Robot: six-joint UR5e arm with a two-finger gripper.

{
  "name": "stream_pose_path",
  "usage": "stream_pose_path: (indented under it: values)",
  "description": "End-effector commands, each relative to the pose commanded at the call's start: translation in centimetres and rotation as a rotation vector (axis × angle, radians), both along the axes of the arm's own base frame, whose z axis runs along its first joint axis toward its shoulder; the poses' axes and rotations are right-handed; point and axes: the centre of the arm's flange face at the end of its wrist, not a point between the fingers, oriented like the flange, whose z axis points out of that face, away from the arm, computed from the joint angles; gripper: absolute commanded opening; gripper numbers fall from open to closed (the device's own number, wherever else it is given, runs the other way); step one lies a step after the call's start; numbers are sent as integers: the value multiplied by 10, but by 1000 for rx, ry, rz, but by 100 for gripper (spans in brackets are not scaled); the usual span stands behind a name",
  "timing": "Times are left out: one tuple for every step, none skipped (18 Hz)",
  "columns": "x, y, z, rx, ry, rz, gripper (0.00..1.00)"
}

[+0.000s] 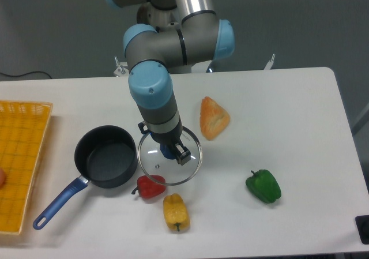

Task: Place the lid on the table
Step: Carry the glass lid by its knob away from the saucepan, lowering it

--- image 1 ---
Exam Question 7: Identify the red bell pepper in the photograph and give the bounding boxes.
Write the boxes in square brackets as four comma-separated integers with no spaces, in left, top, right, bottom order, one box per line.
[131,175,166,200]

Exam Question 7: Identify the metal table bracket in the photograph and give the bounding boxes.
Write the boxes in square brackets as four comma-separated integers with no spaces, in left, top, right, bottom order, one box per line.
[264,53,276,70]
[114,56,129,77]

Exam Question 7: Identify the right metal table bracket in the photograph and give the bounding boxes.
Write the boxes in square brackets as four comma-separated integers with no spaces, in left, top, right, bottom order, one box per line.
[264,53,276,70]

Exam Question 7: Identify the yellow bell pepper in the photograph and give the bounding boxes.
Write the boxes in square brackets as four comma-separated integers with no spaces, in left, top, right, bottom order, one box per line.
[163,193,190,232]

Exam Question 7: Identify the black cable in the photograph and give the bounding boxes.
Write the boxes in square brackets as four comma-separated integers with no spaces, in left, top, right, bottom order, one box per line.
[0,70,53,80]

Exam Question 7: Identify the orange pastry bread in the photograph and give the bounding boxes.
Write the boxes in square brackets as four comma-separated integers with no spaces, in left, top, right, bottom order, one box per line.
[199,96,231,140]

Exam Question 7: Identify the yellow wicker basket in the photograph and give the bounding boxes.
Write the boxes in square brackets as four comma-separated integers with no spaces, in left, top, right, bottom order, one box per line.
[1,100,53,235]

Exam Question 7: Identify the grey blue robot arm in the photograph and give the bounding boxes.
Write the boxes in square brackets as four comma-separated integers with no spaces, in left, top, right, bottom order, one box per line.
[106,0,235,165]

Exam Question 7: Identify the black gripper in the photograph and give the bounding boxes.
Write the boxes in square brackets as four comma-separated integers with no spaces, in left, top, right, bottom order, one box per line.
[138,121,191,165]

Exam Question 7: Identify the black saucepan blue handle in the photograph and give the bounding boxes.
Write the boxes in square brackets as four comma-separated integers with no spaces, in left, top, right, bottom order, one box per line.
[32,125,138,230]

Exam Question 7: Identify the left metal table bracket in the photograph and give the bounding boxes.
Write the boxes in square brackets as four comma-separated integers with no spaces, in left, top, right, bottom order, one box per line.
[114,56,129,77]

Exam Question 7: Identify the green bell pepper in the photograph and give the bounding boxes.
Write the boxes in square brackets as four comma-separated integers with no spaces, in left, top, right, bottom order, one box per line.
[245,169,282,204]

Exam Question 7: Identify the glass lid blue knob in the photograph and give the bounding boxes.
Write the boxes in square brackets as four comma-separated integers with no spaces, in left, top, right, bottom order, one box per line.
[137,127,203,186]

